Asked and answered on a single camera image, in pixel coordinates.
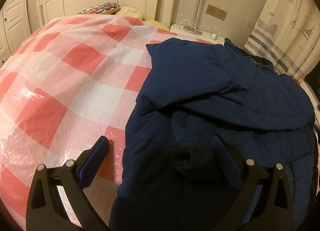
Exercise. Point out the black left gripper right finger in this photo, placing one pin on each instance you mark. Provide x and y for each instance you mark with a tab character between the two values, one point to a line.
264	201

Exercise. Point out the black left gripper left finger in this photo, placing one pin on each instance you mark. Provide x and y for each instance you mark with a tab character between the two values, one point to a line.
45	210

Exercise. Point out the navy blue quilted jacket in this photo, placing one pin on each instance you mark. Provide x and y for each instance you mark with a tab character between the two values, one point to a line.
174	175

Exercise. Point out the red white checkered bed cover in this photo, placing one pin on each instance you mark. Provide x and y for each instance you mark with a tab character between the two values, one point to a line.
73	80

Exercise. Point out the striped ship print curtain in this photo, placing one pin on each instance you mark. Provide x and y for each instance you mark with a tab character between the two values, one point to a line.
287	34

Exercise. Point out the white bedside table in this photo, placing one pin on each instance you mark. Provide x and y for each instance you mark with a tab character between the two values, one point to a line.
186	36

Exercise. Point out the white wardrobe doors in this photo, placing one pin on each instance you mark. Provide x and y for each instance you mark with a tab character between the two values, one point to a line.
15	27

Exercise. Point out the white desk lamp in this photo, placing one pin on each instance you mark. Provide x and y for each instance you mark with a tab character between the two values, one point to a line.
189	25

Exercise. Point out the yellow pillow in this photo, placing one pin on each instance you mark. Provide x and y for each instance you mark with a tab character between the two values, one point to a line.
158	24

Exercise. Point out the colourful patterned pillow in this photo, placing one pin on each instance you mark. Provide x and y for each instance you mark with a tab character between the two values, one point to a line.
105	8

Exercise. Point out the beige patterned pillow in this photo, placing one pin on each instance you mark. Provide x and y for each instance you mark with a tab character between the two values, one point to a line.
130	12

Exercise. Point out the white charger with cable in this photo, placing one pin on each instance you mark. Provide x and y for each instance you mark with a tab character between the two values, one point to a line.
212	33

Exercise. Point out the brass wall socket plate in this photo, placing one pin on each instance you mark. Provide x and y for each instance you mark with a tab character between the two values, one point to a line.
216	12

